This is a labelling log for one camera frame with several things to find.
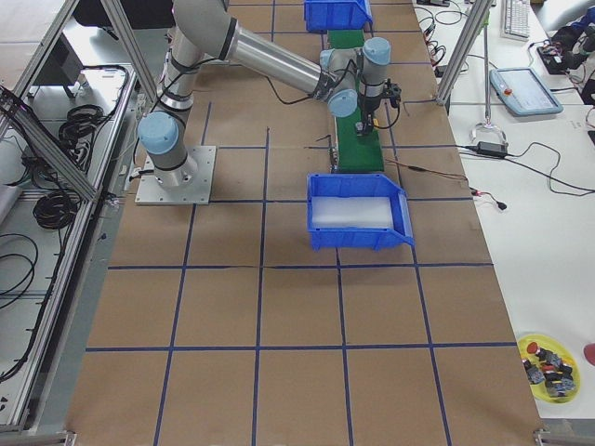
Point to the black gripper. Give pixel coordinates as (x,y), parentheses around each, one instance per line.
(370,106)

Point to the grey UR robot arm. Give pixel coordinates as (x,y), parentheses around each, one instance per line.
(351,80)

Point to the green conveyor belt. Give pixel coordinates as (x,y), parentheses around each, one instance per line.
(351,152)

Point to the blue plastic bin near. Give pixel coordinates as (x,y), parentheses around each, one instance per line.
(360,185)

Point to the blue plastic bin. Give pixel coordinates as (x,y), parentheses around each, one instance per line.
(332,15)
(360,185)

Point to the blue plastic bin far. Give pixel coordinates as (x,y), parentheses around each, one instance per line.
(332,15)

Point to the metal reacher pole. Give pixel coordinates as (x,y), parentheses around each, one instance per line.
(487,130)

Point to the black power brick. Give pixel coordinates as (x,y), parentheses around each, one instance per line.
(491,149)

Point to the robot teach pendant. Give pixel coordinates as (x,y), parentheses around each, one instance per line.
(523,92)

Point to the white keyboard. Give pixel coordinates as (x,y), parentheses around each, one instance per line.
(515,19)

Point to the yellow plate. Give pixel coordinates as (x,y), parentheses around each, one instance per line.
(550,369)

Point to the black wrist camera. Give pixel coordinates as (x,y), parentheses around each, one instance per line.
(393,93)

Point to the aluminium frame post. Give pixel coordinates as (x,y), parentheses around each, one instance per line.
(478,16)

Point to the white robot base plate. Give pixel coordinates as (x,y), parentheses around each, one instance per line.
(187,185)

